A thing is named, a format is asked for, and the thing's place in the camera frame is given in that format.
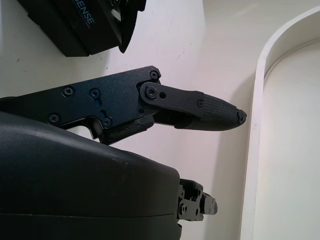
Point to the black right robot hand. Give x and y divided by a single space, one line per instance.
75 180

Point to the black box base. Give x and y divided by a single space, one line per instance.
67 52

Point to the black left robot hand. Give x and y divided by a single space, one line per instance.
130 20

